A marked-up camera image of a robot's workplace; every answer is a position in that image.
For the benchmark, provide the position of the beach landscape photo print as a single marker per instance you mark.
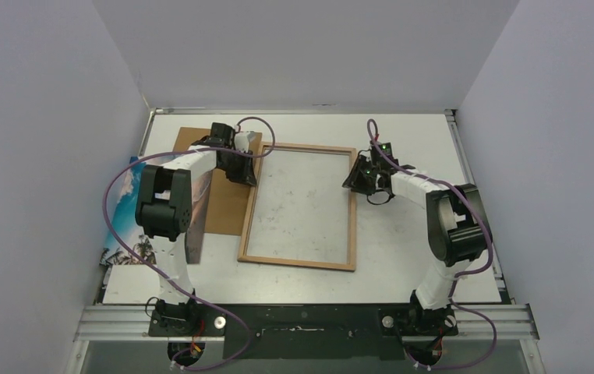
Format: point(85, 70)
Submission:
point(124, 222)

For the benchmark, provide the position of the clear acrylic glass sheet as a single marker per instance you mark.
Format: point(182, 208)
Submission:
point(299, 206)

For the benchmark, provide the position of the aluminium front rail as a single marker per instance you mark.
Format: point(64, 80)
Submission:
point(130, 323)

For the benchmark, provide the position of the blue wooden picture frame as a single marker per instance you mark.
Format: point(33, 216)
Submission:
point(353, 222)

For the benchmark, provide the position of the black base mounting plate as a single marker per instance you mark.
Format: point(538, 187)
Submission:
point(310, 331)

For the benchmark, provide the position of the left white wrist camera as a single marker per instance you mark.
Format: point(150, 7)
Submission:
point(243, 141)

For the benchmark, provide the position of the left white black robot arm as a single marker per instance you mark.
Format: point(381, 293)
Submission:
point(164, 210)

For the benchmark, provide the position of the brown cardboard backing board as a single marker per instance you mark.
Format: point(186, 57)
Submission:
point(226, 208)

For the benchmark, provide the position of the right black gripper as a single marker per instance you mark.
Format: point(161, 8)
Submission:
point(361, 175)

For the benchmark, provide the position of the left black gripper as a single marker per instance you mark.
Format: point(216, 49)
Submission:
point(247, 174)

